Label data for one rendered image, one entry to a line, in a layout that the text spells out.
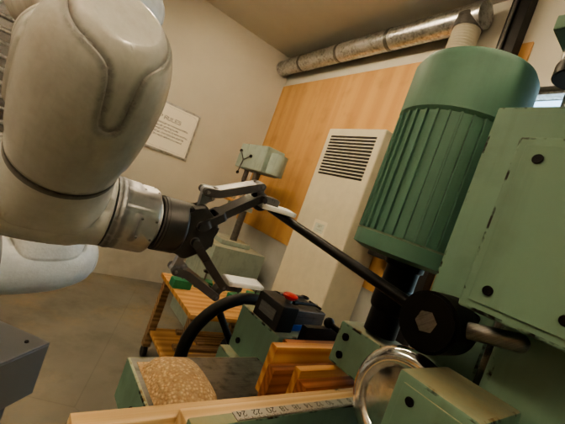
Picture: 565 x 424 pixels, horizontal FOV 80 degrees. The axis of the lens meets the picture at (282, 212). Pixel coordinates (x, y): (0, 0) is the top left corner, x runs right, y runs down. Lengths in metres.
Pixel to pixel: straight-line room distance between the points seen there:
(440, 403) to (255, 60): 3.67
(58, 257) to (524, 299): 0.83
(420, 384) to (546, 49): 2.07
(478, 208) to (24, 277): 0.84
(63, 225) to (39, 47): 0.18
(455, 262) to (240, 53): 3.47
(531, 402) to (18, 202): 0.49
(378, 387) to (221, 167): 3.32
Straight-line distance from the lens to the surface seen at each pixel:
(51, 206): 0.39
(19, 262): 0.88
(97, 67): 0.28
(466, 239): 0.47
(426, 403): 0.33
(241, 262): 2.83
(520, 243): 0.32
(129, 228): 0.44
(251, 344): 0.69
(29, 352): 0.91
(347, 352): 0.58
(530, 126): 0.49
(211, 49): 3.66
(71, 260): 0.91
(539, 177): 0.33
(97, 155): 0.32
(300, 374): 0.56
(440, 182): 0.50
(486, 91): 0.54
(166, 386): 0.49
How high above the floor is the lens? 1.18
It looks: 1 degrees down
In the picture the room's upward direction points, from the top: 20 degrees clockwise
